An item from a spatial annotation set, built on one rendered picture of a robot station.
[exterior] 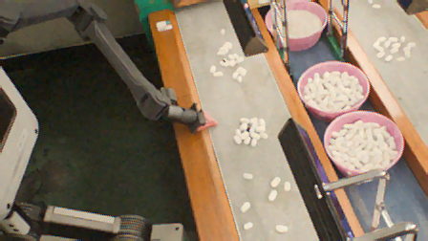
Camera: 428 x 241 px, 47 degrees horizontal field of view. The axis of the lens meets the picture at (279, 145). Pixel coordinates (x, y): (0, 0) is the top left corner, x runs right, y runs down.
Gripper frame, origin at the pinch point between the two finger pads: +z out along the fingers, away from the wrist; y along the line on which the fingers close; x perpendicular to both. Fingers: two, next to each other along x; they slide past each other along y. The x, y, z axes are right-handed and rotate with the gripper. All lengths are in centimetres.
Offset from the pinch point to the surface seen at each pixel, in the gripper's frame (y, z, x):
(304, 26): 43, 39, -29
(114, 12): 154, 0, 61
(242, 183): -27.3, 3.2, -0.6
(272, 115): -2.0, 17.4, -12.0
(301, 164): -51, -9, -36
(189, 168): -17.3, -10.2, 7.3
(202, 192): -28.1, -8.7, 5.9
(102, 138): 81, 1, 98
